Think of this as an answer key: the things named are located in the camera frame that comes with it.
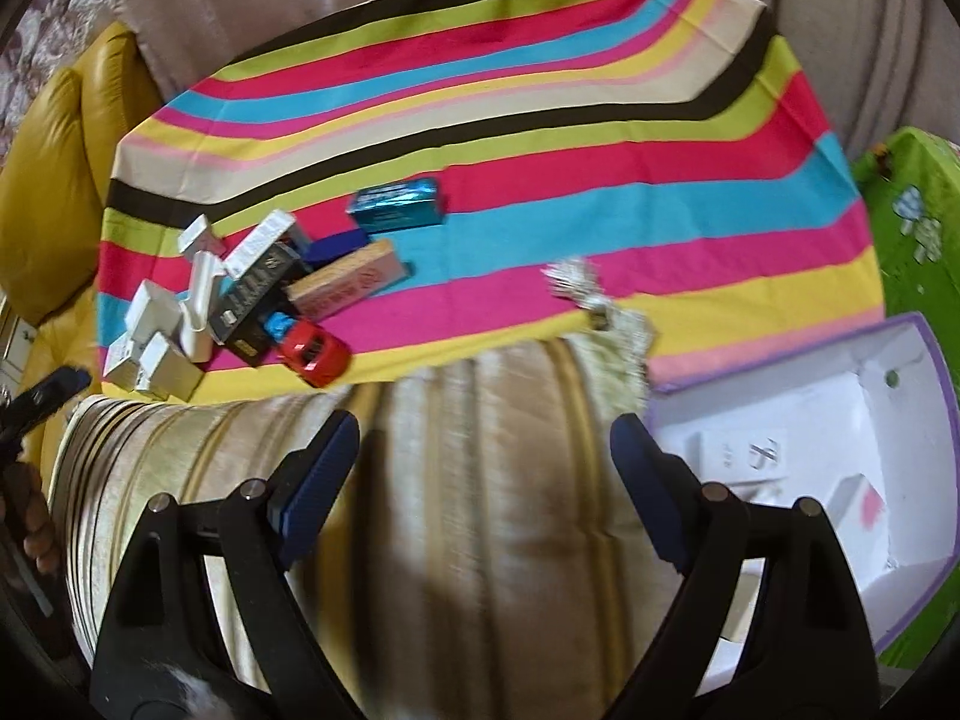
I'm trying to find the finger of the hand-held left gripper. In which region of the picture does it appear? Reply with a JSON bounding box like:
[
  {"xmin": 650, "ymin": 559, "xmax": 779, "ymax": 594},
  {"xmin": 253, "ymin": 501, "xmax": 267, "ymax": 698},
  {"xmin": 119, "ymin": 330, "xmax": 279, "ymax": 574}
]
[{"xmin": 0, "ymin": 366, "xmax": 92, "ymax": 445}]

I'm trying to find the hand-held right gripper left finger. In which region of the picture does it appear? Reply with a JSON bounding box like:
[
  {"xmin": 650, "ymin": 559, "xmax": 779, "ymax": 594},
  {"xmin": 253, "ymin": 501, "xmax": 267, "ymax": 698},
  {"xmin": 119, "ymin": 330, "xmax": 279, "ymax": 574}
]
[{"xmin": 90, "ymin": 409, "xmax": 368, "ymax": 720}]

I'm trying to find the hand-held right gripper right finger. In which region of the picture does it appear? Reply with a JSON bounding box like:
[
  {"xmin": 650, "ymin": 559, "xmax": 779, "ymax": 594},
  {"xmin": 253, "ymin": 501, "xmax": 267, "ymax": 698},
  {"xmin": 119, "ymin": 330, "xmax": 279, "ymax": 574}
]
[{"xmin": 600, "ymin": 412, "xmax": 882, "ymax": 720}]

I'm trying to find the white rounded plastic case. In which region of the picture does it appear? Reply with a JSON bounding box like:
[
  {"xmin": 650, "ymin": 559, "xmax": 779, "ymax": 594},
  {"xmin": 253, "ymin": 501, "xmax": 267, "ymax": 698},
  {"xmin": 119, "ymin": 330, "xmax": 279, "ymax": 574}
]
[{"xmin": 180, "ymin": 251, "xmax": 227, "ymax": 362}]

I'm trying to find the black box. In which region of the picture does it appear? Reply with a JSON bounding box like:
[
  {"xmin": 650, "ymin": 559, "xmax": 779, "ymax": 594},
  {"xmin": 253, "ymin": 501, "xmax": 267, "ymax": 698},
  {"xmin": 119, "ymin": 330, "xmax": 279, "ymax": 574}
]
[{"xmin": 208, "ymin": 244, "xmax": 308, "ymax": 368}]

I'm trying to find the person's left hand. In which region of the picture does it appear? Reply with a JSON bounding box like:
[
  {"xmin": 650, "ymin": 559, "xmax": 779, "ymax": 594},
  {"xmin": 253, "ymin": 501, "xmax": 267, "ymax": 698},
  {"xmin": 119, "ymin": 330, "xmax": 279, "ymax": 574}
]
[{"xmin": 0, "ymin": 461, "xmax": 62, "ymax": 575}]

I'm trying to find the small white box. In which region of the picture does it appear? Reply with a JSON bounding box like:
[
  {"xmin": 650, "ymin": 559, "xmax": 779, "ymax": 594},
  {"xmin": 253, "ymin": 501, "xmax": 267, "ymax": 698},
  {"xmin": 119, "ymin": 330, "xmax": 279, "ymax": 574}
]
[
  {"xmin": 101, "ymin": 337, "xmax": 151, "ymax": 391},
  {"xmin": 135, "ymin": 334, "xmax": 205, "ymax": 400}
]

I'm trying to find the red toy car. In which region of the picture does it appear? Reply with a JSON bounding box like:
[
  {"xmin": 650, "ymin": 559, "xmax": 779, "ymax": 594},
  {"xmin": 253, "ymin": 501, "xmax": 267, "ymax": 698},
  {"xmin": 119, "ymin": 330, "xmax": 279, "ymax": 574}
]
[{"xmin": 276, "ymin": 317, "xmax": 352, "ymax": 389}]

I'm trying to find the white open box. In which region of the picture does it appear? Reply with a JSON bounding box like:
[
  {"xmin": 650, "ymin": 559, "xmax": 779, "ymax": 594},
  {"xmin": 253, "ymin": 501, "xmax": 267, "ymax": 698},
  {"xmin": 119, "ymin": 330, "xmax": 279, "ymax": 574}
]
[{"xmin": 124, "ymin": 279, "xmax": 188, "ymax": 343}]

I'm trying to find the beige striped velvet cushion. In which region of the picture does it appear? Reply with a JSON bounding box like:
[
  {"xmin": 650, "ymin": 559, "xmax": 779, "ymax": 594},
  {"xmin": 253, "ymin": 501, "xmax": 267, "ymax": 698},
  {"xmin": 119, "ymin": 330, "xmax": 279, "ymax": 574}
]
[{"xmin": 46, "ymin": 334, "xmax": 721, "ymax": 720}]

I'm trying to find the white cardboard box purple edge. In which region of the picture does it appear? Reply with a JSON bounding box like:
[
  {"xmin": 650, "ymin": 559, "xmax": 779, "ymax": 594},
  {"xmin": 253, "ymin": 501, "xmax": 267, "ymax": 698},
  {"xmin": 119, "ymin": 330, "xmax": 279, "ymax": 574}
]
[{"xmin": 645, "ymin": 313, "xmax": 960, "ymax": 692}]

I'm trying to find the tan and pink box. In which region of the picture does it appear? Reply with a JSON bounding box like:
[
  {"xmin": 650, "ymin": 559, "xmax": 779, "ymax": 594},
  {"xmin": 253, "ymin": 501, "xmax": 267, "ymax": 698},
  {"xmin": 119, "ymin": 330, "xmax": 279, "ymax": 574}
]
[{"xmin": 285, "ymin": 238, "xmax": 413, "ymax": 320}]

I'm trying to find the silvery tassel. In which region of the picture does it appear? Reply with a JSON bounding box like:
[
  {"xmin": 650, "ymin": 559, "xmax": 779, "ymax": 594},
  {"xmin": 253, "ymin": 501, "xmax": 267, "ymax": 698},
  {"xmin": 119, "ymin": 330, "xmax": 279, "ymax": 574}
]
[{"xmin": 544, "ymin": 255, "xmax": 658, "ymax": 362}]

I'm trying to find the white cube box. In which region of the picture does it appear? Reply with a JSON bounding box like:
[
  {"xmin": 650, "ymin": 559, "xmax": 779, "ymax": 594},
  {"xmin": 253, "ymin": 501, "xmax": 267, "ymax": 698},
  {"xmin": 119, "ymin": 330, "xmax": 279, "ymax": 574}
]
[{"xmin": 178, "ymin": 214, "xmax": 226, "ymax": 260}]

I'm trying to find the dark blue box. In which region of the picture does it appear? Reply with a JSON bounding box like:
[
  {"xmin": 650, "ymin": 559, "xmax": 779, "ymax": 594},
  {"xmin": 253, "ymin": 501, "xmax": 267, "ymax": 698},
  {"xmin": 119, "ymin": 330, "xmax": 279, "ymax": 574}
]
[{"xmin": 304, "ymin": 229, "xmax": 372, "ymax": 265}]

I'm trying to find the long white box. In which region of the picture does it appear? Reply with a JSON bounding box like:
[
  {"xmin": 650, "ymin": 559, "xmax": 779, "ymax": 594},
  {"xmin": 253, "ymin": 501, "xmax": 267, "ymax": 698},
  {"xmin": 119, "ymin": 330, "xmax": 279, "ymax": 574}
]
[{"xmin": 223, "ymin": 208, "xmax": 298, "ymax": 278}]

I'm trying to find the shiny teal box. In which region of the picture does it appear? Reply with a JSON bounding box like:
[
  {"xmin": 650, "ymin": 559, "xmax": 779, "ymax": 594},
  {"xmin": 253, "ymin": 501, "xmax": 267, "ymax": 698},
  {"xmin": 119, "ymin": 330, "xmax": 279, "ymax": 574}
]
[{"xmin": 345, "ymin": 176, "xmax": 449, "ymax": 232}]

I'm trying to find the colourful striped cloth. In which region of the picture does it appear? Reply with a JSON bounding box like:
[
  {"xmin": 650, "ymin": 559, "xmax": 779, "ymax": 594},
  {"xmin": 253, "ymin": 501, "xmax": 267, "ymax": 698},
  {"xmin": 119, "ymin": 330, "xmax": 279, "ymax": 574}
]
[{"xmin": 96, "ymin": 0, "xmax": 890, "ymax": 400}]

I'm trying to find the floral lace cloth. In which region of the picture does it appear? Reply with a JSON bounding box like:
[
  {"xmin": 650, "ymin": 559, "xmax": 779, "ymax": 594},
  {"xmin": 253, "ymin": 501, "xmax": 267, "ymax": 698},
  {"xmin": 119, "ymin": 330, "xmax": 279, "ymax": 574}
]
[{"xmin": 0, "ymin": 0, "xmax": 130, "ymax": 137}]

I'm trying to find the beige fabric sofa backrest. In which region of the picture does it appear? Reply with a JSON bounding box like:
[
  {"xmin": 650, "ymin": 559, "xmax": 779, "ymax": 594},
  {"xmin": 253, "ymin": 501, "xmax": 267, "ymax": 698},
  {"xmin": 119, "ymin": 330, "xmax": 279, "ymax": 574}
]
[{"xmin": 112, "ymin": 0, "xmax": 960, "ymax": 160}]

